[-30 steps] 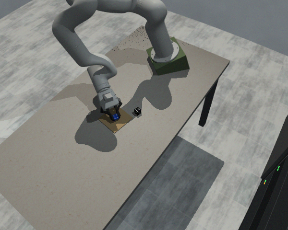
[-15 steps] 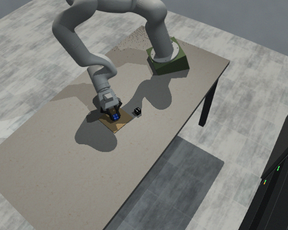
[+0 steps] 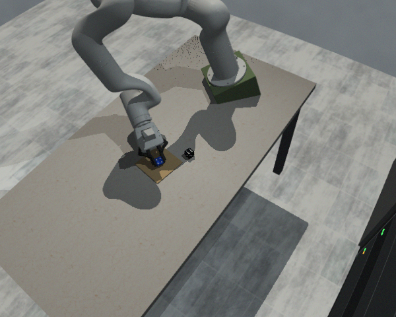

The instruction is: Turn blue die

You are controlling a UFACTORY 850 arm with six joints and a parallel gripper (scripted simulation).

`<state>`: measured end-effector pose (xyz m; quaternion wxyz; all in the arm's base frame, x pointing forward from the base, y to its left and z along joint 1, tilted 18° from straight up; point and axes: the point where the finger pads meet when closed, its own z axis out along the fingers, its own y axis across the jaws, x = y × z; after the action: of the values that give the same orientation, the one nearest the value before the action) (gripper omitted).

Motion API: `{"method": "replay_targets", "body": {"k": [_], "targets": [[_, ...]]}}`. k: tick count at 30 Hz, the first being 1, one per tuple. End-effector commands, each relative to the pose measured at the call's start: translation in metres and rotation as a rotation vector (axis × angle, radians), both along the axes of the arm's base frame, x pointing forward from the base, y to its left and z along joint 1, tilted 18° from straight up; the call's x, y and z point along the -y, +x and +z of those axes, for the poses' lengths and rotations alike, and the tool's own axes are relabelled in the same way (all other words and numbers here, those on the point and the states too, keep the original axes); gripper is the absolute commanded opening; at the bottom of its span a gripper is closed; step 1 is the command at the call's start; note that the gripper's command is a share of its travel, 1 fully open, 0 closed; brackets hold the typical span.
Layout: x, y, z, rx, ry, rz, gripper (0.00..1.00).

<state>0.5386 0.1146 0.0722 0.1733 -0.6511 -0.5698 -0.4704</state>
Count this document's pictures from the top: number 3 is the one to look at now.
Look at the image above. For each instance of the black die with white pips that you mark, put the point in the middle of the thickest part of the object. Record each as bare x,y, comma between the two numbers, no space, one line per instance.
189,153

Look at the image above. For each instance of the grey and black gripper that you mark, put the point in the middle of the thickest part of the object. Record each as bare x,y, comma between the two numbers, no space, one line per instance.
149,145

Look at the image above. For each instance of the tan flat mat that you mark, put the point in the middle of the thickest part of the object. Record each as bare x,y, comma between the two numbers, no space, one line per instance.
158,173

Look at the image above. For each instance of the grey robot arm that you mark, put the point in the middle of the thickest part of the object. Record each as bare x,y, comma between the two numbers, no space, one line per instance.
211,15

